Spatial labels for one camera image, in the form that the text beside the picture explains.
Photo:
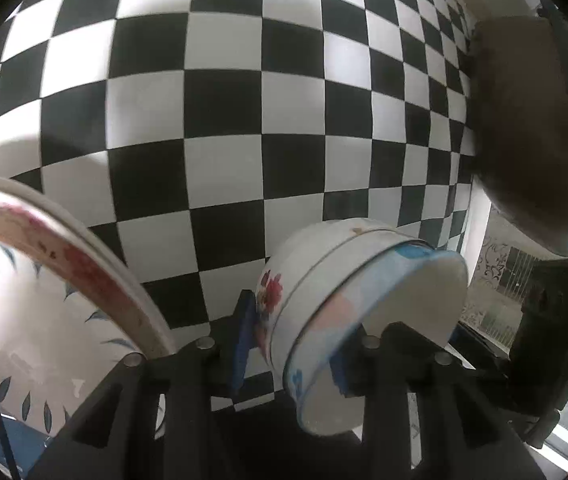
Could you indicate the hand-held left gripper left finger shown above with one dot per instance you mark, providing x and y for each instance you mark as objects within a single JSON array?
[{"x": 241, "y": 355}]

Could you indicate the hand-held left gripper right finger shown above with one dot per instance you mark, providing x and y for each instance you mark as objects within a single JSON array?
[{"x": 344, "y": 380}]

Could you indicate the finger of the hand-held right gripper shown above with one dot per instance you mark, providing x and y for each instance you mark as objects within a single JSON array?
[{"x": 489, "y": 357}]

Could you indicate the white bowl with red flower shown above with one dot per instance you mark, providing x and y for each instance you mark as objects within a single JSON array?
[{"x": 270, "y": 295}]

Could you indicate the white bowl with blue pattern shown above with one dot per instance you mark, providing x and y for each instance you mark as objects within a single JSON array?
[{"x": 404, "y": 300}]

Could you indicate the white rose-pattern plate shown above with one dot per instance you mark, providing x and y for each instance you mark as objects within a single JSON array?
[{"x": 63, "y": 215}]

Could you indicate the white plate with blue leaves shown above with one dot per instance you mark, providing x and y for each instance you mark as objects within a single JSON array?
[{"x": 13, "y": 335}]

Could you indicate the dark brown wok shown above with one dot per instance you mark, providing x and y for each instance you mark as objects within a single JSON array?
[{"x": 524, "y": 135}]

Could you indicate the black white checkered tablecloth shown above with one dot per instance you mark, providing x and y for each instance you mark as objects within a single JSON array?
[{"x": 213, "y": 110}]

